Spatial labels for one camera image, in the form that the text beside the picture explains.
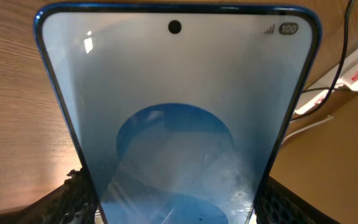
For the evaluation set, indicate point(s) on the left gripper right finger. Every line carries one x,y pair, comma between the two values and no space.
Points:
276,204

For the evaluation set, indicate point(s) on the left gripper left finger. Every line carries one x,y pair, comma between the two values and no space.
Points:
73,202

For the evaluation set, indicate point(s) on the blue Galaxy smartphone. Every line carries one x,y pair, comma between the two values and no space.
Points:
177,111

